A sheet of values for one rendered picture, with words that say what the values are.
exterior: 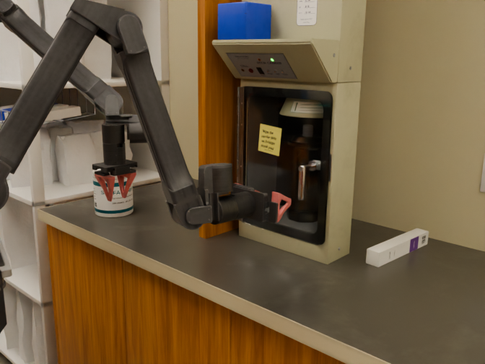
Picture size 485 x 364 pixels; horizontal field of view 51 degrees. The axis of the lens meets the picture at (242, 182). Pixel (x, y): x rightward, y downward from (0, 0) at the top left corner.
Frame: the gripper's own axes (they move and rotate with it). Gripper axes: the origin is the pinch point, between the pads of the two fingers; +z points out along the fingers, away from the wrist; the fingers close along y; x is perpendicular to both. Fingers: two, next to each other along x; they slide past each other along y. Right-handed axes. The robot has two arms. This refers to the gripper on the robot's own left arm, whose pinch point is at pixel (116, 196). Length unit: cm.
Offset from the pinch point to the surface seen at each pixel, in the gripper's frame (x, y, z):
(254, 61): -26, 26, -35
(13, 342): 116, 14, 98
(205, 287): -31.2, 2.7, 17.4
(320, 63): -46, 26, -35
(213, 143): -9.4, 27.2, -12.3
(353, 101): -47, 41, -26
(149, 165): 85, 76, 16
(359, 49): -47, 42, -39
